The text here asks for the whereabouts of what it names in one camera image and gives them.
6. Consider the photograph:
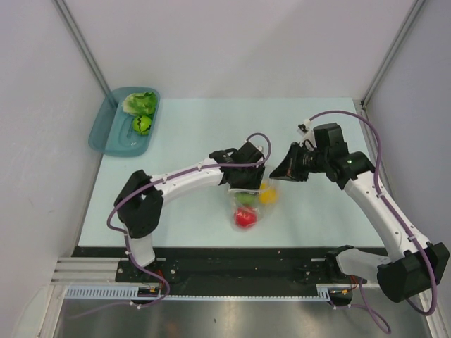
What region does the white cable duct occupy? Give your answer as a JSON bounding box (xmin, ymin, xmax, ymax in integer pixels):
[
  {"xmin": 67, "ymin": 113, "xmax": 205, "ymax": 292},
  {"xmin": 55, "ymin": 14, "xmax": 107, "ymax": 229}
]
[{"xmin": 64, "ymin": 285, "xmax": 330, "ymax": 302}]

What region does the clear polka dot zip bag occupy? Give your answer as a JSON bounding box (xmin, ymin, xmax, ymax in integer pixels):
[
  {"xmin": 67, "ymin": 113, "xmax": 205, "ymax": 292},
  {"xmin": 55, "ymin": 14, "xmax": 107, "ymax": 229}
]
[{"xmin": 227, "ymin": 178, "xmax": 280, "ymax": 230}]

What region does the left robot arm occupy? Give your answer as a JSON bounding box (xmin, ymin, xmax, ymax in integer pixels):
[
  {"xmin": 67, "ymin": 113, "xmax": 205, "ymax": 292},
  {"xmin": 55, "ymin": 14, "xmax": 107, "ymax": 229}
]
[{"xmin": 107, "ymin": 141, "xmax": 266, "ymax": 282}]

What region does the green fake lettuce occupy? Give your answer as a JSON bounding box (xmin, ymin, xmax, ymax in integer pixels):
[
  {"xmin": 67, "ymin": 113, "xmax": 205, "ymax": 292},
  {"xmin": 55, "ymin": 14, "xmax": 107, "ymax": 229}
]
[{"xmin": 122, "ymin": 92, "xmax": 159, "ymax": 116}]

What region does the right aluminium corner post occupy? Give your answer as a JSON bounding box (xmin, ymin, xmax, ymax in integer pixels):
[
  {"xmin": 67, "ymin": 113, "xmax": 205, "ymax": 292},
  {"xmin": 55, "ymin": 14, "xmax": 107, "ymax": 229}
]
[{"xmin": 359, "ymin": 0, "xmax": 428, "ymax": 108}]

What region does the front aluminium rail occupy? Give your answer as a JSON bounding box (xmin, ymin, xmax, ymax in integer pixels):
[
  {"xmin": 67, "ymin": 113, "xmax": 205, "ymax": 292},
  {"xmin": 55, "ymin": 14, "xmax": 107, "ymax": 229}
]
[{"xmin": 51, "ymin": 256, "xmax": 436, "ymax": 287}]

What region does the aluminium corner post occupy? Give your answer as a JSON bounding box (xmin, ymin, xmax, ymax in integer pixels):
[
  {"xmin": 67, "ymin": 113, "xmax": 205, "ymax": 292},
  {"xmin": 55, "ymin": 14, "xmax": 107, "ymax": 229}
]
[
  {"xmin": 51, "ymin": 0, "xmax": 111, "ymax": 96},
  {"xmin": 359, "ymin": 0, "xmax": 428, "ymax": 108}
]

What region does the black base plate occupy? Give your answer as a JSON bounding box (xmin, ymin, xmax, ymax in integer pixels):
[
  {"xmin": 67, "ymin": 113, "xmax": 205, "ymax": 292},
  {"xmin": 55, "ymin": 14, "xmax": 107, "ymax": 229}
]
[{"xmin": 73, "ymin": 247, "xmax": 359, "ymax": 299}]

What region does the green fake pepper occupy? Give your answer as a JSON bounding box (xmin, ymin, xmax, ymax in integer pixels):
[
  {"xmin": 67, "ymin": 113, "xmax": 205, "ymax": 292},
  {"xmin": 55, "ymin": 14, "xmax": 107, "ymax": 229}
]
[{"xmin": 235, "ymin": 192, "xmax": 257, "ymax": 207}]

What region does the yellow fake food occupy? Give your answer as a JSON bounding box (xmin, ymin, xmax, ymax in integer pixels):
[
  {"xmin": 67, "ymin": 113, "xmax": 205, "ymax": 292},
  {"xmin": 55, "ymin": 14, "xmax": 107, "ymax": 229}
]
[{"xmin": 259, "ymin": 182, "xmax": 278, "ymax": 205}]

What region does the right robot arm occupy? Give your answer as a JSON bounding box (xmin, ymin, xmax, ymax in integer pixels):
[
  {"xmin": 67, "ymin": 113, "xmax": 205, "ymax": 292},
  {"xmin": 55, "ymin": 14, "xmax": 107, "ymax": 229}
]
[{"xmin": 270, "ymin": 123, "xmax": 450, "ymax": 303}]

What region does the teal plastic bin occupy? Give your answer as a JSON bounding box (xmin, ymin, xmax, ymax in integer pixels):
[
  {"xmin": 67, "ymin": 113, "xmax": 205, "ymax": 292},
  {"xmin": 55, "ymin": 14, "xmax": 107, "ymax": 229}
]
[{"xmin": 88, "ymin": 87, "xmax": 161, "ymax": 157}]

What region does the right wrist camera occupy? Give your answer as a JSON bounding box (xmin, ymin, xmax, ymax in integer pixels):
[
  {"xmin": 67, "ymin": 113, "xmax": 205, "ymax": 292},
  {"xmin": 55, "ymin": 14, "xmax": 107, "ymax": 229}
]
[{"xmin": 298, "ymin": 119, "xmax": 316, "ymax": 146}]

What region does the red fake tomato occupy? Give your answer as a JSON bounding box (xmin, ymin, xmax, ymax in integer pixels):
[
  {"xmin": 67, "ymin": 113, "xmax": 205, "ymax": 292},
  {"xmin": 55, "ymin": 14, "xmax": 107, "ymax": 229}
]
[{"xmin": 233, "ymin": 208, "xmax": 258, "ymax": 229}]

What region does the left aluminium corner post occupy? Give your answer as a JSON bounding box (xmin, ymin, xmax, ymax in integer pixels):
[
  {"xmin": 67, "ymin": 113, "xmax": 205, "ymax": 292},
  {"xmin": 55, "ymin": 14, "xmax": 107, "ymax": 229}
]
[{"xmin": 51, "ymin": 0, "xmax": 111, "ymax": 96}]

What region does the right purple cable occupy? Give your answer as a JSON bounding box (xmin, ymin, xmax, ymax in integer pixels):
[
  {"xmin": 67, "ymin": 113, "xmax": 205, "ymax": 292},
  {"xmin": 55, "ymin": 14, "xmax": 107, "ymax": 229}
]
[{"xmin": 304, "ymin": 110, "xmax": 439, "ymax": 334}]

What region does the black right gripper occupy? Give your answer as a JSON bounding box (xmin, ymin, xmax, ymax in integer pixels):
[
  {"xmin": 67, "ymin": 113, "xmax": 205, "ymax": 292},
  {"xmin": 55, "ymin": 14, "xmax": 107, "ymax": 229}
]
[{"xmin": 270, "ymin": 142, "xmax": 328, "ymax": 182}]

